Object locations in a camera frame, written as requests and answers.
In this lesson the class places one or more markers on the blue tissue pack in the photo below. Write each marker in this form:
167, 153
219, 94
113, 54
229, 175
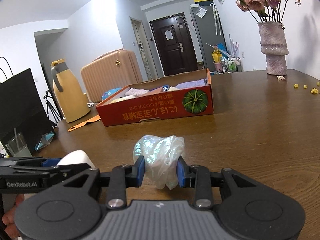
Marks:
110, 93

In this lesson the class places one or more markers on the glass cup with straw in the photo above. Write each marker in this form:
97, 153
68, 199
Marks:
18, 147

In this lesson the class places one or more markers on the black tripod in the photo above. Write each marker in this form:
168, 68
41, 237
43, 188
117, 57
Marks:
51, 107

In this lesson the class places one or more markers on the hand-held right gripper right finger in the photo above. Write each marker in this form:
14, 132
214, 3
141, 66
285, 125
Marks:
181, 173

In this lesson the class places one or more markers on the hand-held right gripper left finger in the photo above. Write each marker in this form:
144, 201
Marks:
140, 172

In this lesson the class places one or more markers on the clear bag on refrigerator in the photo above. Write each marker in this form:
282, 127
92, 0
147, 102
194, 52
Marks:
201, 12

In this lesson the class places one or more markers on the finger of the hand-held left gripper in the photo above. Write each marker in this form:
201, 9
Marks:
72, 170
51, 162

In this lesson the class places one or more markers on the person's left hand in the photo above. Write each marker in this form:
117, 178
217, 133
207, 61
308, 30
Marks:
10, 220

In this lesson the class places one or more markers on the lilac feathery decoration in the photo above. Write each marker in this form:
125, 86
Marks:
233, 45

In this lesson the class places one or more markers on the small trolley with bottles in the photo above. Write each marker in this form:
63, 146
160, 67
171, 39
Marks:
231, 65

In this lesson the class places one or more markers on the light wooden interior door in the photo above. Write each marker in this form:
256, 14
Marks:
140, 42

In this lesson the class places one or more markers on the yellow bag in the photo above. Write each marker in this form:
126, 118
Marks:
216, 57

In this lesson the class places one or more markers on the scattered yellow flower crumbs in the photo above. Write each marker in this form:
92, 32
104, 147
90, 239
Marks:
313, 90

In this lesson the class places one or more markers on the orange shoehorn strip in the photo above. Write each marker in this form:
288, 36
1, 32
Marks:
85, 123

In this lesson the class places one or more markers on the black paper bag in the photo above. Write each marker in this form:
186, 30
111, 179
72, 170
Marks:
22, 105

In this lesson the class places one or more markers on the pink ribbed suitcase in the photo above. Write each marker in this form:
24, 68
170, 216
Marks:
110, 75

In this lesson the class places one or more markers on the pink textured vase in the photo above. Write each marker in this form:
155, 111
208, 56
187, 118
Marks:
273, 45

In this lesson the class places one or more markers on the yellow thermos jug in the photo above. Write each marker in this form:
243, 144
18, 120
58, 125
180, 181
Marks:
70, 97

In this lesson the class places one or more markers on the fallen pale petal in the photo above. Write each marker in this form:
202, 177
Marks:
281, 78

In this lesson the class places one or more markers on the red cardboard box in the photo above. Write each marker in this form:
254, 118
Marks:
150, 110

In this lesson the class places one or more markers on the purple towel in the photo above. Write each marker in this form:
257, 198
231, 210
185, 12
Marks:
136, 92

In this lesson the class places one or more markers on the white sponge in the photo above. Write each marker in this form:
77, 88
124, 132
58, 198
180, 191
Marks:
75, 157

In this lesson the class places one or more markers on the grey refrigerator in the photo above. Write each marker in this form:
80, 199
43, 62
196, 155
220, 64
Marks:
207, 30

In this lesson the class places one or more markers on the yellow alpaca plush toy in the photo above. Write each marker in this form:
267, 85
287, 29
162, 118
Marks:
120, 99

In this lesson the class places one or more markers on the blue crumpled wrapper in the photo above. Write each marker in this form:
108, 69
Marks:
43, 141

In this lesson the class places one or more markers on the dark brown entrance door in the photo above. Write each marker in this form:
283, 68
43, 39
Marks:
175, 50

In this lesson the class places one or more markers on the iridescent plastic bag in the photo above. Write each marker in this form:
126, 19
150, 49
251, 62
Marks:
160, 155

